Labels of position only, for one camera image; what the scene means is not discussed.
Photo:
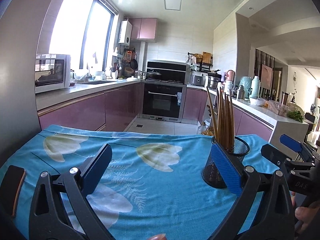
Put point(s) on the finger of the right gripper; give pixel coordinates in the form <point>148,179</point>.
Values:
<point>302,149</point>
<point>274,155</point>

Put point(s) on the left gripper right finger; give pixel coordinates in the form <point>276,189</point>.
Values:
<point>274,218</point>

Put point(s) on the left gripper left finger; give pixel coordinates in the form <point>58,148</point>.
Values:
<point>48,218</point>

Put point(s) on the wooden chopstick red patterned end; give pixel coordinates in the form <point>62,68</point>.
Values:
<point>213,121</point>

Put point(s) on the purple kitchen base cabinets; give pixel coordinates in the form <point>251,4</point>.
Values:
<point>113,107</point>

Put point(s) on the kitchen window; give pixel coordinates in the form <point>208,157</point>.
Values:
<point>82,30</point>

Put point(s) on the right hand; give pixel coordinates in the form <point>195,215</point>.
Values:
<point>304,214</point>

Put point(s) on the left hand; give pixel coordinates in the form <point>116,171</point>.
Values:
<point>161,236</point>

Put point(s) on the wooden chopstick in holder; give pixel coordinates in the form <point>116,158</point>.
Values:
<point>221,104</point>
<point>227,123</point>
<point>223,121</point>
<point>231,124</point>

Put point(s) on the black mesh utensil holder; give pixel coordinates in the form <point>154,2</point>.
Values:
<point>223,168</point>

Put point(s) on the steel thermos bottle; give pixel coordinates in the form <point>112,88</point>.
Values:
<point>240,93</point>

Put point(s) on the yellow cooking oil bottle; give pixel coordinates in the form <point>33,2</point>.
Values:
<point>203,129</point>

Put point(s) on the mint green thermos jug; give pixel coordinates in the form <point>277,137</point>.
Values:
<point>246,82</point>

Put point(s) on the steel stock pot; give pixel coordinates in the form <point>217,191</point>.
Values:
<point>213,80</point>

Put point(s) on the silver rice cooker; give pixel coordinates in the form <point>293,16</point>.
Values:
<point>197,80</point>

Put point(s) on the black built-in oven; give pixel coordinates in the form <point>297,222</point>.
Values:
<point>163,101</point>

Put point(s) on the black range hood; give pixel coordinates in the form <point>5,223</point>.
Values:
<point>166,71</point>

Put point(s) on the white microwave oven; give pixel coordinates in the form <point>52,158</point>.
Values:
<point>52,72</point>

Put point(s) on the black wall rack with boards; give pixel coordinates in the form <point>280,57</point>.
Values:
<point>200,62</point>

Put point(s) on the pink wall cabinet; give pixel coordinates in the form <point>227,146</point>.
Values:
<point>144,29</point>

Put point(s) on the white wall water heater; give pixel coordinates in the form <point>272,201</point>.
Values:
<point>125,33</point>

